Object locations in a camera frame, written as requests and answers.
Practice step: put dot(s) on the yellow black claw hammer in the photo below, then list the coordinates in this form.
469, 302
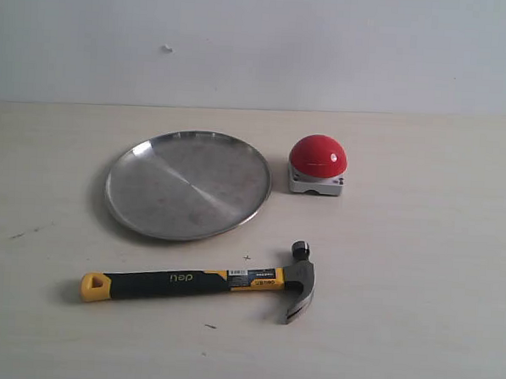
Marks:
298, 277

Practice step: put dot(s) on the red dome push button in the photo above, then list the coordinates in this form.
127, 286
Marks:
317, 163

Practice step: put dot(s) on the round steel plate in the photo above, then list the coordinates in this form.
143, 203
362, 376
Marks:
187, 185

